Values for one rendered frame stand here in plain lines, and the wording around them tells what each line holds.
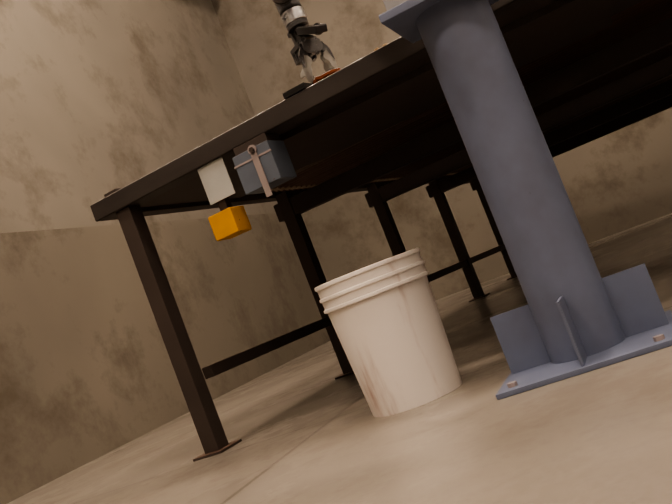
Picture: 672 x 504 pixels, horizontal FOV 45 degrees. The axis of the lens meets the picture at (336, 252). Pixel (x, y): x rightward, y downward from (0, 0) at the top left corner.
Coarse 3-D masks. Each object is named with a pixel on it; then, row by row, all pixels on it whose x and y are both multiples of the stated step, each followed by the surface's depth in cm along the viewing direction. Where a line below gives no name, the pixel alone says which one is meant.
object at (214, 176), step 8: (216, 160) 248; (200, 168) 250; (208, 168) 249; (216, 168) 248; (224, 168) 247; (200, 176) 251; (208, 176) 250; (216, 176) 248; (224, 176) 247; (208, 184) 250; (216, 184) 249; (224, 184) 247; (232, 184) 246; (208, 192) 250; (216, 192) 249; (224, 192) 248; (232, 192) 246; (216, 200) 249
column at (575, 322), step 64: (448, 0) 177; (448, 64) 179; (512, 64) 180; (512, 128) 175; (512, 192) 176; (512, 256) 181; (576, 256) 174; (512, 320) 186; (576, 320) 173; (640, 320) 176; (512, 384) 171
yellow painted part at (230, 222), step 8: (224, 200) 249; (224, 208) 249; (232, 208) 245; (240, 208) 249; (216, 216) 247; (224, 216) 245; (232, 216) 244; (240, 216) 248; (216, 224) 247; (224, 224) 246; (232, 224) 245; (240, 224) 246; (248, 224) 250; (216, 232) 247; (224, 232) 246; (232, 232) 245; (240, 232) 248
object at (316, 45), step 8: (296, 24) 253; (304, 24) 257; (288, 32) 259; (296, 32) 260; (296, 40) 258; (304, 40) 253; (312, 40) 254; (296, 48) 255; (304, 48) 252; (312, 48) 253; (320, 48) 254; (296, 56) 257; (312, 56) 258; (296, 64) 258
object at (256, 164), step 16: (256, 144) 239; (272, 144) 238; (240, 160) 241; (256, 160) 238; (272, 160) 236; (288, 160) 243; (240, 176) 241; (256, 176) 239; (272, 176) 236; (288, 176) 239; (256, 192) 244
